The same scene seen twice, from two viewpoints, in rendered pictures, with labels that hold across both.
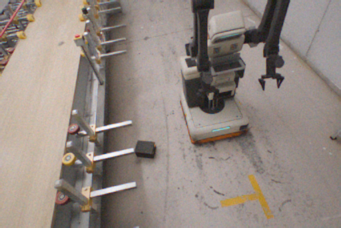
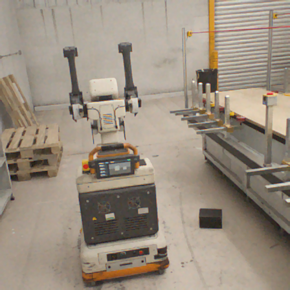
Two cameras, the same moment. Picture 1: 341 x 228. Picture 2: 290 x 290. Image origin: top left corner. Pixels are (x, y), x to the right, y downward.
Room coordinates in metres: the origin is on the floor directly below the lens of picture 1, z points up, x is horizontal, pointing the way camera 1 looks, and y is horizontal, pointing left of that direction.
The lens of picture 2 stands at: (3.98, -0.51, 1.68)
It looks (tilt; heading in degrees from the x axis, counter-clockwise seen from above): 18 degrees down; 173
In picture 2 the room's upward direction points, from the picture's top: 5 degrees counter-clockwise
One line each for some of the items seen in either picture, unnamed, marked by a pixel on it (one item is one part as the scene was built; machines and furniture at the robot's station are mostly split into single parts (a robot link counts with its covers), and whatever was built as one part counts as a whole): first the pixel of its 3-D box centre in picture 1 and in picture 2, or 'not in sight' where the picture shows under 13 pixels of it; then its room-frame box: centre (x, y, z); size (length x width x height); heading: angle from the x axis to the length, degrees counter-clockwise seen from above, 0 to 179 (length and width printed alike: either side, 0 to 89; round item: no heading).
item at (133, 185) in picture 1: (101, 193); (201, 116); (0.52, 0.51, 0.83); 0.43 x 0.03 x 0.04; 92
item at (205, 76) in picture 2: not in sight; (206, 83); (-4.74, 2.21, 0.36); 0.59 x 0.58 x 0.73; 2
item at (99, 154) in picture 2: not in sight; (112, 158); (1.62, -0.47, 0.87); 0.23 x 0.15 x 0.11; 91
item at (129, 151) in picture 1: (103, 158); (210, 123); (0.77, 0.51, 0.81); 0.43 x 0.03 x 0.04; 92
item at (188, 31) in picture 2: not in sight; (188, 71); (-0.33, 0.61, 1.20); 0.15 x 0.12 x 1.00; 2
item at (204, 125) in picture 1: (211, 111); (121, 237); (1.51, -0.47, 0.16); 0.67 x 0.64 x 0.25; 1
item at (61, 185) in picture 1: (80, 199); (208, 107); (0.48, 0.59, 0.91); 0.04 x 0.04 x 0.48; 2
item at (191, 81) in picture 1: (209, 77); (116, 193); (1.60, -0.47, 0.59); 0.55 x 0.34 x 0.83; 91
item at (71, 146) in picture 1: (86, 162); (217, 116); (0.73, 0.60, 0.87); 0.04 x 0.04 x 0.48; 2
